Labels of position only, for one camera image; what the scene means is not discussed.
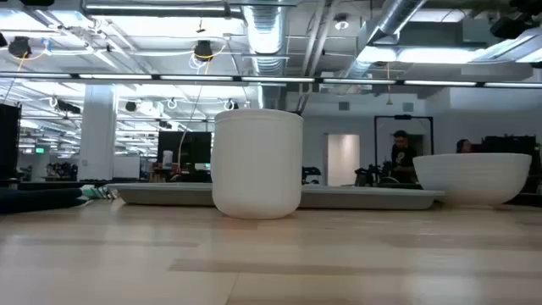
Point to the white ribbed bowl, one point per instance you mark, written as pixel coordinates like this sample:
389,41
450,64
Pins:
472,178

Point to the navy cloth napkin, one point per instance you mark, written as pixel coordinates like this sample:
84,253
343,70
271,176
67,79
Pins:
38,199

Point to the white ribbed cup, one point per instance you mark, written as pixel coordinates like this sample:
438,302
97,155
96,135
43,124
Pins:
257,165

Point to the black background robot arm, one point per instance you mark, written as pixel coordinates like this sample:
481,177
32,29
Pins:
368,173
311,173

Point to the grey plastic tray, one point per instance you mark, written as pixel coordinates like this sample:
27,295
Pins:
169,197

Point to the black ceiling-mounted device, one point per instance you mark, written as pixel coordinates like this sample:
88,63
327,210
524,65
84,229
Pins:
20,46
203,50

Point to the black equipment rack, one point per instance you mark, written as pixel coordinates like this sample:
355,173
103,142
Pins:
508,144

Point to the person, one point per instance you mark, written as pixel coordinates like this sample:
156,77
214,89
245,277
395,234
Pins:
463,146
402,159

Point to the black storage cabinet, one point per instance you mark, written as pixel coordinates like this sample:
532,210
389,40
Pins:
9,140

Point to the white square column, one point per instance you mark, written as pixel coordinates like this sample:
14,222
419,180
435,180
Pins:
97,131

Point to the white canister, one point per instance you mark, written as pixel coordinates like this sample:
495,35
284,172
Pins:
167,159

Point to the black computer monitor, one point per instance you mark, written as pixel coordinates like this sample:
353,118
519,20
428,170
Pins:
186,152

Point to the white door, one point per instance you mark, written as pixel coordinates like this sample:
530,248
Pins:
343,161

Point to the long LED light bar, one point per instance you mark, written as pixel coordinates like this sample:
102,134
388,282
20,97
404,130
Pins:
275,79

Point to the smooth silver air duct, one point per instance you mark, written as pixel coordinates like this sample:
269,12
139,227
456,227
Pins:
394,17

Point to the black gantry frame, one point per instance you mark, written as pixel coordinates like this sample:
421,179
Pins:
402,117

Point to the wide ribbed air duct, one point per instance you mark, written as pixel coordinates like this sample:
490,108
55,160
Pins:
266,34

